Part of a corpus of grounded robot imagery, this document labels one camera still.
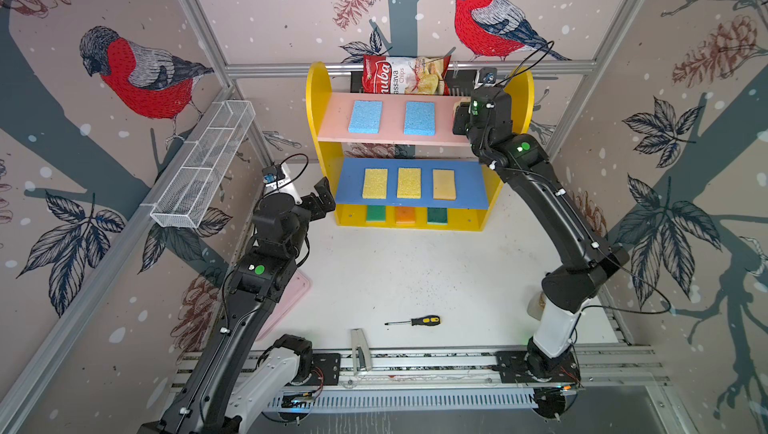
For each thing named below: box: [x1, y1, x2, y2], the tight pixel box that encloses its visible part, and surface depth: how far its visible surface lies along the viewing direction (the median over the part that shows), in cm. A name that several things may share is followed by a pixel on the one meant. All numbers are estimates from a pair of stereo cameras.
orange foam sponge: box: [395, 206, 415, 224], surface depth 105 cm
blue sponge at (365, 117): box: [348, 100, 383, 134], surface depth 76 cm
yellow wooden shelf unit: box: [306, 62, 535, 231], surface depth 93 cm
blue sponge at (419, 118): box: [404, 101, 435, 137], surface depth 75 cm
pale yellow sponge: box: [432, 169, 456, 201], surface depth 94 cm
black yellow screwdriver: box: [384, 315, 441, 326], surface depth 81 cm
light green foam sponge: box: [366, 205, 386, 223], surface depth 106 cm
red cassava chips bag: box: [362, 55, 451, 95], surface depth 89 cm
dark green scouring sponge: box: [427, 207, 448, 225], surface depth 103 cm
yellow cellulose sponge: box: [397, 168, 421, 199], surface depth 95 cm
